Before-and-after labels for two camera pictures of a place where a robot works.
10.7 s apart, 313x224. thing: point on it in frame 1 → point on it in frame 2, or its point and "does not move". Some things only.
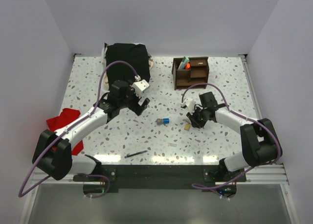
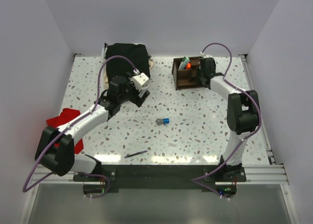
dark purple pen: x=137 y=153 does not move
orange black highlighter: x=188 y=66 does not move
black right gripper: x=194 y=123 → x=198 y=70
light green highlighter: x=186 y=60 does not move
